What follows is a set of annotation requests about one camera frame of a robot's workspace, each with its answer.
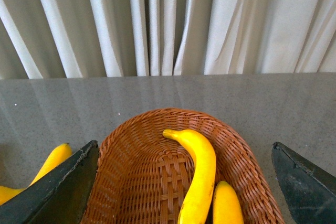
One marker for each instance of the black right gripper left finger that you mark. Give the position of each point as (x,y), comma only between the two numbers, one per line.
(61,196)

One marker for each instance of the curved yellow banana in basket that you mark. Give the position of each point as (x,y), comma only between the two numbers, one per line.
(197,202)

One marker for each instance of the brown wicker basket right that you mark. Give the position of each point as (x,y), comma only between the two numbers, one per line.
(143,177)

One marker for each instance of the white pleated curtain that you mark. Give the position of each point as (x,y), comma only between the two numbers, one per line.
(43,39)

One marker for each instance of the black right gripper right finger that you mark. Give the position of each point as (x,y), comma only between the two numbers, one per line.
(309,190)

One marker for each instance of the yellow banana on table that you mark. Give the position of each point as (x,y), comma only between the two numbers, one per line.
(58,155)

